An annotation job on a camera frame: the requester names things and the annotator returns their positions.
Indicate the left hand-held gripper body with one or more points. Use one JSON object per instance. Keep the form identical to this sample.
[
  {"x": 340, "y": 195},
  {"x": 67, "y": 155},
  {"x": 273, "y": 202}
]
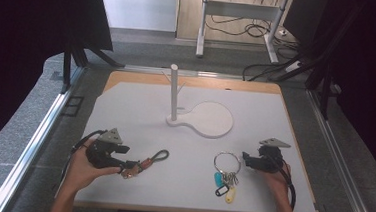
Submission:
[{"x": 100, "y": 155}]

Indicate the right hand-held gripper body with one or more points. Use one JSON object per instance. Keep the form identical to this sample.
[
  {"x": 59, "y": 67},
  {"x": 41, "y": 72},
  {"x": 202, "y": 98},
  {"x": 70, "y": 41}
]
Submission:
[{"x": 267, "y": 160}]

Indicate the blue key tag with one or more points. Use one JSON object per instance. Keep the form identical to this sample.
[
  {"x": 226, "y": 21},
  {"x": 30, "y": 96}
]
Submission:
[{"x": 218, "y": 179}]

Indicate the yellow key tag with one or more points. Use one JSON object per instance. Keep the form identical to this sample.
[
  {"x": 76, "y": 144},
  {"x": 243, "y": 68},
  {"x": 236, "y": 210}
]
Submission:
[{"x": 230, "y": 195}]

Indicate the black key tag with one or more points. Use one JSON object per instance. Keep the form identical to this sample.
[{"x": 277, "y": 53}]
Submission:
[{"x": 220, "y": 190}]

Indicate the person's right hand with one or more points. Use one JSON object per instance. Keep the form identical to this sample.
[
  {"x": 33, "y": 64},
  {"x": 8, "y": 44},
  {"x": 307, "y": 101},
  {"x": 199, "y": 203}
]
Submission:
[{"x": 279, "y": 182}]

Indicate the person's left hand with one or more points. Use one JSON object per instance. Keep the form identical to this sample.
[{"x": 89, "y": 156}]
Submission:
[{"x": 79, "y": 172}]

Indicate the white key stand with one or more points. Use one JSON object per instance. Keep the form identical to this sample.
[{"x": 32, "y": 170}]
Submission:
[{"x": 208, "y": 119}]

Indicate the white table mat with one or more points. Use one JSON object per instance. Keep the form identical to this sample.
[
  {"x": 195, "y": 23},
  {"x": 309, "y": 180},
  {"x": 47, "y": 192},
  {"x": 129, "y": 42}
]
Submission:
[{"x": 184, "y": 172}]

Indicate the white power strip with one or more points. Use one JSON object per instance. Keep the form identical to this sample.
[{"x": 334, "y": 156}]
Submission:
[{"x": 293, "y": 66}]

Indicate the black stand legs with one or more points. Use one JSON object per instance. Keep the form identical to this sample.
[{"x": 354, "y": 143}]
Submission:
[
  {"x": 321, "y": 78},
  {"x": 79, "y": 56}
]

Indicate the black curtain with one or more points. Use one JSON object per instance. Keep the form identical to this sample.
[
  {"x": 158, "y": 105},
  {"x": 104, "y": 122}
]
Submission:
[
  {"x": 30, "y": 41},
  {"x": 372, "y": 65}
]

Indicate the aluminium rail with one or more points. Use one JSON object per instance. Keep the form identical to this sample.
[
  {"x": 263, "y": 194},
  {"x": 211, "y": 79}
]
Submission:
[
  {"x": 342, "y": 163},
  {"x": 36, "y": 139}
]

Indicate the white desk frame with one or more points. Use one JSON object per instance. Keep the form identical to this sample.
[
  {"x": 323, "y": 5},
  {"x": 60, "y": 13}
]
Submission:
[{"x": 239, "y": 9}]

